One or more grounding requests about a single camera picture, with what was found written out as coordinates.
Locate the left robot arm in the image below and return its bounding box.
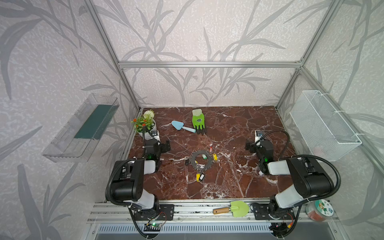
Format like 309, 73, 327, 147
105, 139, 171, 213

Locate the potted plant white pot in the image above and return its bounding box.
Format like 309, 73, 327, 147
131, 110, 157, 139

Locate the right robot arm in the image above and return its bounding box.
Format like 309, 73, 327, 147
245, 139, 341, 220

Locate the white wire mesh basket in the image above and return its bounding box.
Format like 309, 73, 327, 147
290, 90, 362, 162

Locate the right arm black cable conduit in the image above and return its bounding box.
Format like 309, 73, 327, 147
260, 129, 342, 238

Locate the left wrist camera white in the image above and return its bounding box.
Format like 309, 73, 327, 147
145, 131, 160, 141

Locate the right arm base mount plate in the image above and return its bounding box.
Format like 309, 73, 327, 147
250, 203, 296, 221

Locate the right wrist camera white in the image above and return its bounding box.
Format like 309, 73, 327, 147
255, 130, 264, 143

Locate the green toy shovel wooden handle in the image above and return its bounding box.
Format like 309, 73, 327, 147
213, 201, 250, 218

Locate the green lit circuit board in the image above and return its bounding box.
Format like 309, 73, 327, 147
144, 223, 165, 232

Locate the key with yellow tag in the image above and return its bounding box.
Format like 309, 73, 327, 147
196, 173, 205, 182

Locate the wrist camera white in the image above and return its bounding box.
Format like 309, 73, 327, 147
255, 130, 264, 143
145, 131, 160, 141

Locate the green black garden glove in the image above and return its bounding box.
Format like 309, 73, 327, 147
192, 109, 206, 135

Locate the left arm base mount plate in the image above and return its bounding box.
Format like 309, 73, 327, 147
133, 204, 175, 221

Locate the large metal key ring plate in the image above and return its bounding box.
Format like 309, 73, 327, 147
189, 150, 214, 173

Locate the light blue toy trowel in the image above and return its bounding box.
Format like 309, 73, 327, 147
171, 121, 196, 133

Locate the clear acrylic wall shelf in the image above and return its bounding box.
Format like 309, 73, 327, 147
42, 94, 120, 163

